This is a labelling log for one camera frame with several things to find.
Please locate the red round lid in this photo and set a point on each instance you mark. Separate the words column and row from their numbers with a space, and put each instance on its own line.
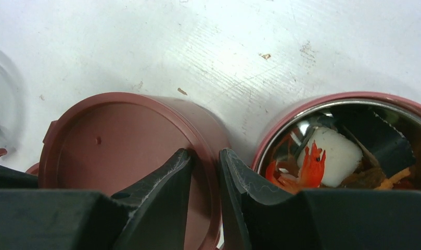
column 110, row 145

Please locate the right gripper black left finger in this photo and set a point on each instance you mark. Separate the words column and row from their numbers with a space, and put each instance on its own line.
column 149, row 214

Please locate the white rice ball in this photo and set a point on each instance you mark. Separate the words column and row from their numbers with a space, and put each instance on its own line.
column 342, row 155

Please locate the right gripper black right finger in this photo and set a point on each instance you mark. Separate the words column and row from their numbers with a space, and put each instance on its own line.
column 258, row 215

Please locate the orange food pieces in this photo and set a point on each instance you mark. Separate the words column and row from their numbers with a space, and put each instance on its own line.
column 313, row 170

